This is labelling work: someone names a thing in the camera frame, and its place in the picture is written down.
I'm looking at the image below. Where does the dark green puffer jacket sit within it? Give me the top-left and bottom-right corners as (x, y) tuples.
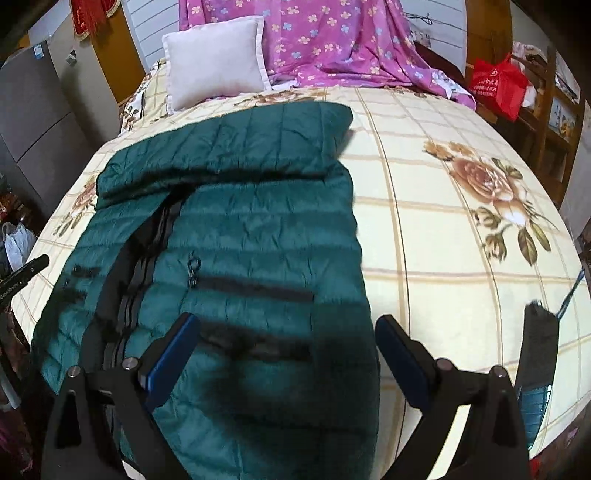
(32, 101), (380, 479)

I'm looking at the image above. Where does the white plastic bag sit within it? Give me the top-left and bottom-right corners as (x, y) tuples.
(1, 222), (36, 271)

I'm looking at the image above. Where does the cream floral bed sheet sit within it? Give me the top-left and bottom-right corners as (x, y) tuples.
(11, 57), (585, 480)

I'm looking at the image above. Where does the red hanging decoration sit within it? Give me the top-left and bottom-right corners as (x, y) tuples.
(70, 0), (120, 40)

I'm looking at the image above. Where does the white square pillow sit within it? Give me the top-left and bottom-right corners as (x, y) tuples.
(162, 15), (271, 113)

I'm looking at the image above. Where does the red shopping bag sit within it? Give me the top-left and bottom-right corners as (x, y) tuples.
(469, 54), (529, 122)

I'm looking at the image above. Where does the purple floral blanket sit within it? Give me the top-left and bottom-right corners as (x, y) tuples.
(178, 0), (476, 109)

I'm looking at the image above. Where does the white slatted headboard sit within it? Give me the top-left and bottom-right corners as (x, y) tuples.
(121, 0), (467, 73)

